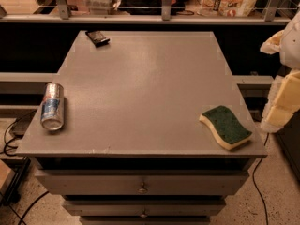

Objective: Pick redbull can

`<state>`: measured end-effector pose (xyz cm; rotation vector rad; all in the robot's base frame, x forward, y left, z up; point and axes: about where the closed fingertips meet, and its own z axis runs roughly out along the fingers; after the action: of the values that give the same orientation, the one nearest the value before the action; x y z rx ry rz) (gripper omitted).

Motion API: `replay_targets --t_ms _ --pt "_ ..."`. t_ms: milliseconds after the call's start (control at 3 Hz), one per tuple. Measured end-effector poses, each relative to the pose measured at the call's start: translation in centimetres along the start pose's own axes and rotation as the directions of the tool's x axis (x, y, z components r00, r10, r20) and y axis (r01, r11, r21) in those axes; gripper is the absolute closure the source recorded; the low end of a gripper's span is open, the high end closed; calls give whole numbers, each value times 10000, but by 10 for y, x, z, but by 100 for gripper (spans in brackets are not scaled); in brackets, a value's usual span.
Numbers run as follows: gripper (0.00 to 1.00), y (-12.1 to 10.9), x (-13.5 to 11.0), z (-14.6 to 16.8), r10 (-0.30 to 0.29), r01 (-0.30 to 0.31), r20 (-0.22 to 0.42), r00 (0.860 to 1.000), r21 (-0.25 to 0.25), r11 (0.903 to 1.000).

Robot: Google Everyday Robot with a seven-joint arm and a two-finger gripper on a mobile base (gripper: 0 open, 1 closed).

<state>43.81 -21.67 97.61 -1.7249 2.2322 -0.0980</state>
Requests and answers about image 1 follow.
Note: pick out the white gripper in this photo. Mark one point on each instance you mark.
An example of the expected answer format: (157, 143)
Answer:
(292, 47)

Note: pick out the silver blue redbull can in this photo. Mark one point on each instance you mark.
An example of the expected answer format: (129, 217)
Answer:
(52, 107)

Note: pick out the metal railing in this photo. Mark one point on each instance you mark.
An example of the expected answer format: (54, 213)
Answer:
(75, 11)

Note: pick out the green yellow sponge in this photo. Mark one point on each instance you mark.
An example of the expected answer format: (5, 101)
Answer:
(225, 127)

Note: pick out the grey drawer cabinet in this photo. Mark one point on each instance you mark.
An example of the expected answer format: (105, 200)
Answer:
(132, 112)

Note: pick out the top drawer metal knob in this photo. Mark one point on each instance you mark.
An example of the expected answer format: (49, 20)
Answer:
(142, 189)

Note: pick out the drawer metal knob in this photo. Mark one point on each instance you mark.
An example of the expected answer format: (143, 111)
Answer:
(144, 213)
(142, 189)

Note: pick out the dark snack bar wrapper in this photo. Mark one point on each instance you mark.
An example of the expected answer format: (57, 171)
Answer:
(97, 38)

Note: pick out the lower drawer metal knob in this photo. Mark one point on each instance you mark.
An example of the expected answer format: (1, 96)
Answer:
(144, 213)

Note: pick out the black bag behind rail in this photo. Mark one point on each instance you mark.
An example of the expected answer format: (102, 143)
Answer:
(149, 7)

